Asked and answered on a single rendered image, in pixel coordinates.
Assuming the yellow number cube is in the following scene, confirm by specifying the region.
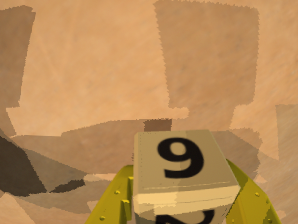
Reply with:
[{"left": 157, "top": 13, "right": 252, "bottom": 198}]
[{"left": 133, "top": 129, "right": 241, "bottom": 224}]

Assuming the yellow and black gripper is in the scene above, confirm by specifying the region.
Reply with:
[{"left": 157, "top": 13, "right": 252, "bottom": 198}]
[{"left": 85, "top": 159, "right": 282, "bottom": 224}]

